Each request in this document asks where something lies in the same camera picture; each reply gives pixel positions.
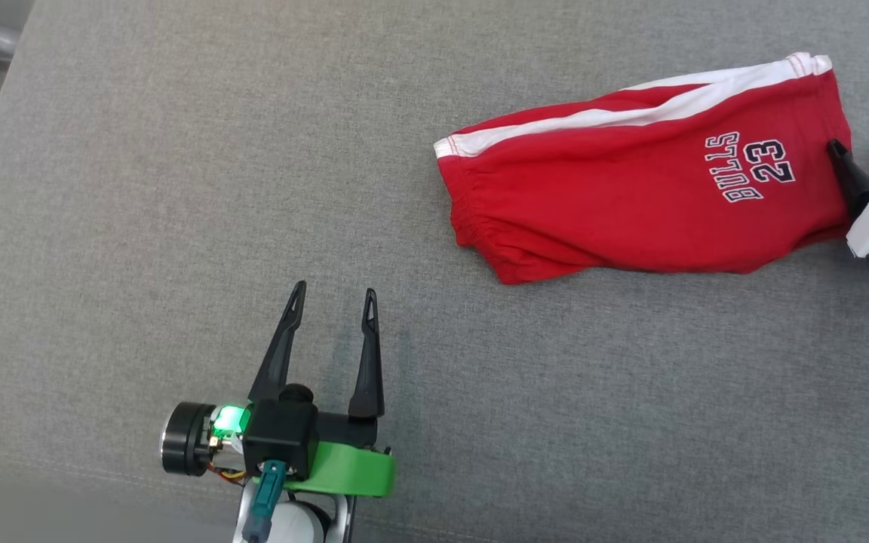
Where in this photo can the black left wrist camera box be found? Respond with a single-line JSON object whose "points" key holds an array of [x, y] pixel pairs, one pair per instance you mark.
{"points": [[280, 437]]}

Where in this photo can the red shorts with white stripe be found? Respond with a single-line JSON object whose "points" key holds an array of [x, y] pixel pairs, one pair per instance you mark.
{"points": [[615, 196]]}

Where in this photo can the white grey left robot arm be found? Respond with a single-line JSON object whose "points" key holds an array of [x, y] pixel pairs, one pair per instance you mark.
{"points": [[299, 524]]}

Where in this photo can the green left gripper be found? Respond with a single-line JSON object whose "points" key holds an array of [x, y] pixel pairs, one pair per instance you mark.
{"points": [[351, 471]]}

